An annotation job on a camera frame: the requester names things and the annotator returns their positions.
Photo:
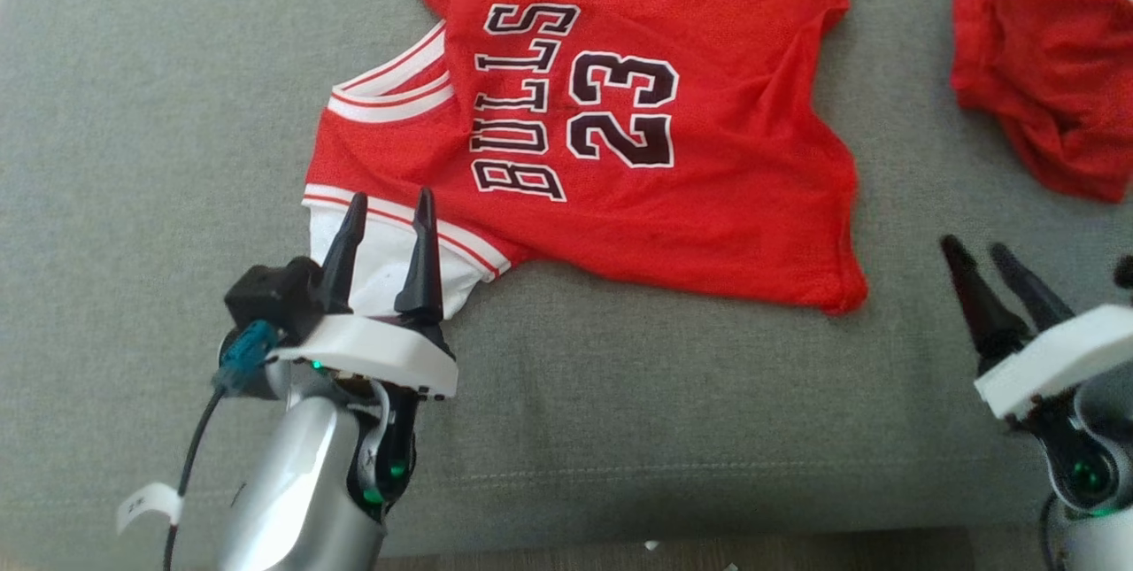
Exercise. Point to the red shorts with white trim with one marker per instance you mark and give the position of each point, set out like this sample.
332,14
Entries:
1053,75

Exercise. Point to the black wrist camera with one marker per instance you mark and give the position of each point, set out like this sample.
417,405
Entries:
270,297
1125,272

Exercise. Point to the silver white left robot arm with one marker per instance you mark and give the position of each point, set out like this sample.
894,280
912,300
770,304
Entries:
292,482

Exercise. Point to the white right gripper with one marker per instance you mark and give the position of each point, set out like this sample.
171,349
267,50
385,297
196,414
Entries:
1062,358

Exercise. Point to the red Bulls 23 jersey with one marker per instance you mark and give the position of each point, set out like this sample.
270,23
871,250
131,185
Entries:
708,155

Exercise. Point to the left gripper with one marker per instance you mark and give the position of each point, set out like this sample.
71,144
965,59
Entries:
381,354

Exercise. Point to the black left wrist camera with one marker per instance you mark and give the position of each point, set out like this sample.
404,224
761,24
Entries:
270,297

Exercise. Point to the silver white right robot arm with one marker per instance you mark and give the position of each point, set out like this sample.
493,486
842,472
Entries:
1098,482

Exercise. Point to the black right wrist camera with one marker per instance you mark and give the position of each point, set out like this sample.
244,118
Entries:
1125,272

